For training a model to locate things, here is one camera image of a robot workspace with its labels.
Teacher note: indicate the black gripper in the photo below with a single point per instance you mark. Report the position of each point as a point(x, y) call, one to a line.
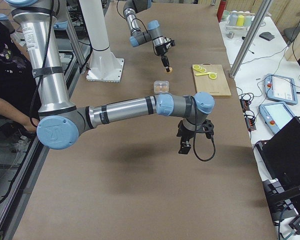
point(186, 134)
point(161, 50)

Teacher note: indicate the brown egg carried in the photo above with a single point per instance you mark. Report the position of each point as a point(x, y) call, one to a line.
point(169, 70)

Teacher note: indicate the clear plastic egg box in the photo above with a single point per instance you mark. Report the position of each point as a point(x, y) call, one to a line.
point(161, 83)

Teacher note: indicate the yellow plastic knife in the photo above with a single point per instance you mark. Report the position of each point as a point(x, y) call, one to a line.
point(201, 74)

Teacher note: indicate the lemon slice single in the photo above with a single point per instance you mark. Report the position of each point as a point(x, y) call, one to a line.
point(212, 75)

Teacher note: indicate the wooden cutting board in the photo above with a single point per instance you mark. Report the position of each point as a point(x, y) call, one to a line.
point(216, 87)

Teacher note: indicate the black power strip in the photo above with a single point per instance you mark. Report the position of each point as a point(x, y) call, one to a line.
point(248, 114)

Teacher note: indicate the small metal cup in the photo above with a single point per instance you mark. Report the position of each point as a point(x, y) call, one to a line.
point(231, 35)

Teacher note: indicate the light blue cup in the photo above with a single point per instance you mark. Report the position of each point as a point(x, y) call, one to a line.
point(233, 18)

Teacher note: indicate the clear cup rack tray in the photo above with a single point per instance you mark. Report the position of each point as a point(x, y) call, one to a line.
point(232, 28)

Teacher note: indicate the yellow cup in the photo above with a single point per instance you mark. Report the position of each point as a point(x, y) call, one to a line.
point(240, 21)

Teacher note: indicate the blue teach pendant near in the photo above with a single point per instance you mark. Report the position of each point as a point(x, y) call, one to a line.
point(276, 115)

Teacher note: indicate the blue teach pendant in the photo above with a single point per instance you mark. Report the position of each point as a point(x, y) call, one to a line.
point(276, 115)
point(280, 88)

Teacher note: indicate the black monitor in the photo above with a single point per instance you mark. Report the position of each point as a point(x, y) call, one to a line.
point(281, 155)

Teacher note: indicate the black square pad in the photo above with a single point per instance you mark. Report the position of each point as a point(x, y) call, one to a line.
point(267, 36)

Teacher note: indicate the blue teach pendant far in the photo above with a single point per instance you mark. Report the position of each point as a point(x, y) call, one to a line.
point(280, 88)

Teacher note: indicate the person in black shirt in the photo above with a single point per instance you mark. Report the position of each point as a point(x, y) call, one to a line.
point(17, 85)

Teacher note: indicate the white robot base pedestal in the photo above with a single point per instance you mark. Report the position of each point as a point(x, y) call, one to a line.
point(104, 66)

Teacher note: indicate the aluminium frame post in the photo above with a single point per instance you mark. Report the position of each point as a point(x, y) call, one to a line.
point(256, 23)

